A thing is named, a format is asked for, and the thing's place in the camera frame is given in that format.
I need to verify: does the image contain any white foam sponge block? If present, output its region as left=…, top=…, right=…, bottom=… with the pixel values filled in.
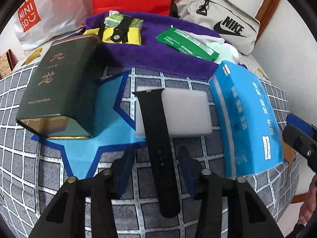
left=137, top=86, right=212, bottom=138

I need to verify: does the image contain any brown patterned box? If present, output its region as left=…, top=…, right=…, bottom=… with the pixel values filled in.
left=0, top=49, right=13, bottom=79

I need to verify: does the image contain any grey checked bed sheet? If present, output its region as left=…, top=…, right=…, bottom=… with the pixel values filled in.
left=0, top=61, right=300, bottom=238

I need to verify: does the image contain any wooden door frame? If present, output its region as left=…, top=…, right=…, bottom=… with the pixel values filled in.
left=256, top=0, right=280, bottom=41

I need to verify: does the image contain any green wet wipe packet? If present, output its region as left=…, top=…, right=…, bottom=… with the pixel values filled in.
left=156, top=27, right=219, bottom=62

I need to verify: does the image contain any yellow black adidas sock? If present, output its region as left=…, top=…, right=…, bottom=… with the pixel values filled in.
left=83, top=25, right=141, bottom=45

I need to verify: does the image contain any light green tissue packet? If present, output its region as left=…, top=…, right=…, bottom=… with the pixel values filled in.
left=104, top=13, right=143, bottom=29

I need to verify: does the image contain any purple fleece blanket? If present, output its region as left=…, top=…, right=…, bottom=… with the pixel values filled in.
left=52, top=11, right=219, bottom=80

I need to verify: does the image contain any person right hand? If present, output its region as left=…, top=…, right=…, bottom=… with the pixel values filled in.
left=299, top=175, right=316, bottom=225

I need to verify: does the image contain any blue tissue pack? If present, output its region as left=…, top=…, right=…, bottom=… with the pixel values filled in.
left=209, top=61, right=284, bottom=179

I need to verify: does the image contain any dark green tea tin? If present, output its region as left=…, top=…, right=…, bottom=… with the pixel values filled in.
left=16, top=34, right=103, bottom=139

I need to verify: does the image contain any white miniso plastic bag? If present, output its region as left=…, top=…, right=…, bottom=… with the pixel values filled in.
left=13, top=0, right=88, bottom=52

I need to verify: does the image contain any beige nike bag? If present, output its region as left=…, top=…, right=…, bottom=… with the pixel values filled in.
left=171, top=0, right=260, bottom=55

